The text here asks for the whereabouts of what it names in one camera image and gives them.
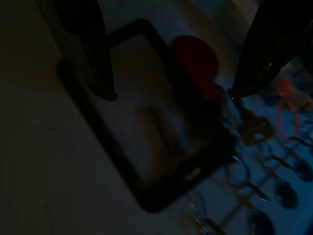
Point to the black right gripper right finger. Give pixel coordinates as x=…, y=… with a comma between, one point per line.
x=266, y=51

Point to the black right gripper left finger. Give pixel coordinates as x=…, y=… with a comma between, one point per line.
x=83, y=54

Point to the red round key tag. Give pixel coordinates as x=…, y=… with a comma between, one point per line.
x=195, y=61

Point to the brass key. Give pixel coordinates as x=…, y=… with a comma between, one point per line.
x=256, y=127

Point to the blue headed key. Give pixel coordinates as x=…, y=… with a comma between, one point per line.
x=286, y=193
x=305, y=169
x=261, y=225

